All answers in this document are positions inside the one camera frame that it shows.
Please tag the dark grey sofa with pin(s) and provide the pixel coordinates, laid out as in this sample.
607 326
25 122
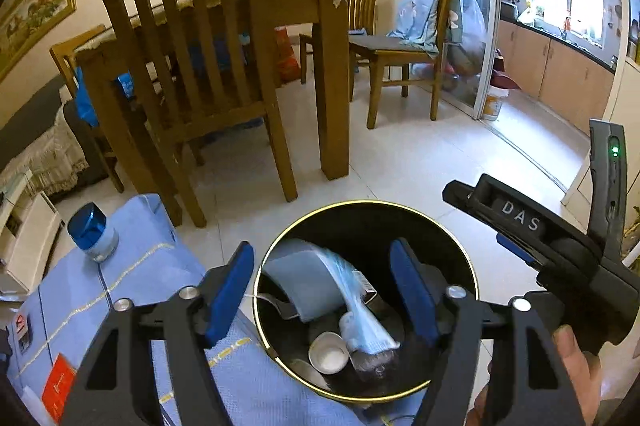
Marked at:
30 106

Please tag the blue striped tablecloth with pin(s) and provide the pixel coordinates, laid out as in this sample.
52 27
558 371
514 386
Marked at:
125 276

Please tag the white printed wrapper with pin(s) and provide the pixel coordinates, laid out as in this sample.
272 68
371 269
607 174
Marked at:
22 333

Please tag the light blue blanket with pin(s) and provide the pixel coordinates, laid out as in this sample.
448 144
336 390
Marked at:
417 11

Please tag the white plastic bucket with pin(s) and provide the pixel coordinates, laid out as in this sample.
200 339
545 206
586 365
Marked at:
495 104

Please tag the crumpled clear plastic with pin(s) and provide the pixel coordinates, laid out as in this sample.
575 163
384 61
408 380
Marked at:
372 363

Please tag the wooden chair with blue blanket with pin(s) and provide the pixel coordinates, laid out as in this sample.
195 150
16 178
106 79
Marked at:
400 61

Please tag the orange bag under table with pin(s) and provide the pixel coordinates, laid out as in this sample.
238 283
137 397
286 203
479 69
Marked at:
287 56

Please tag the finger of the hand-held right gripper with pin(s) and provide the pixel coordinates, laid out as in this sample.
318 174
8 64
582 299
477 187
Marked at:
515 248
462 196

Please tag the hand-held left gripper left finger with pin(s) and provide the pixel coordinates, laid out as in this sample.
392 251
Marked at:
232 291

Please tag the framed horse painting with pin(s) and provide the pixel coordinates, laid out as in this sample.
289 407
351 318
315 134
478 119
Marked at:
35 14

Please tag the white plastic bottle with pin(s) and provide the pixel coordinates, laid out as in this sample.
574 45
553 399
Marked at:
346 328

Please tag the wooden kitchen cabinets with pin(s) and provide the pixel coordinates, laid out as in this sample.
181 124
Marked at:
565 71

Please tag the white coffee table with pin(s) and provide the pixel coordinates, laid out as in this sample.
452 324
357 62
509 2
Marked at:
25 231

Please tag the glass jar blue lid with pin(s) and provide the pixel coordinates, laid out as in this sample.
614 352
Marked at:
92 233

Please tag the person's right hand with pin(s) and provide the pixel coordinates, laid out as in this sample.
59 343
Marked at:
580 376

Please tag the small white cup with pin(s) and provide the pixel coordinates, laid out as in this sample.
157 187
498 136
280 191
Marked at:
327 353

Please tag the metal spoon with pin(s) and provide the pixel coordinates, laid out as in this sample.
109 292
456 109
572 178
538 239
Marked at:
285 308

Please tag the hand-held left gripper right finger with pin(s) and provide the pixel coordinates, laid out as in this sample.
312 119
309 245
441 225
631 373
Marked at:
412 291

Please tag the dark grey seat cushion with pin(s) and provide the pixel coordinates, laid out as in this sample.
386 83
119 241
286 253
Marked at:
380 42

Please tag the glass sliding door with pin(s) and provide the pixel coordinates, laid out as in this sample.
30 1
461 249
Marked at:
492 6

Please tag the plain wooden chair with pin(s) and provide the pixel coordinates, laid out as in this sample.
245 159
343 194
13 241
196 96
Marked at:
362 1

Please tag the blue white plastic wrapper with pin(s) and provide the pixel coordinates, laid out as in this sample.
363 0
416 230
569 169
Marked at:
357 301

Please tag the wooden chair holding blue bag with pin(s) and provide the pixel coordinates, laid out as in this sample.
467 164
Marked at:
65 56

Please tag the red paper packet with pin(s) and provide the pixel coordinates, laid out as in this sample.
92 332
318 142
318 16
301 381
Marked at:
59 386

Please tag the black trash bin gold rim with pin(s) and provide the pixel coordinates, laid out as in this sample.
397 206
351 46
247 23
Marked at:
350 226

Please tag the blue shopping bag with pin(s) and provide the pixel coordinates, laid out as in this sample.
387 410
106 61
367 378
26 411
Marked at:
87 101

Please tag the wooden dining table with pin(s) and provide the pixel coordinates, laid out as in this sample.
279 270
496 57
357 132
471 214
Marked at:
330 81

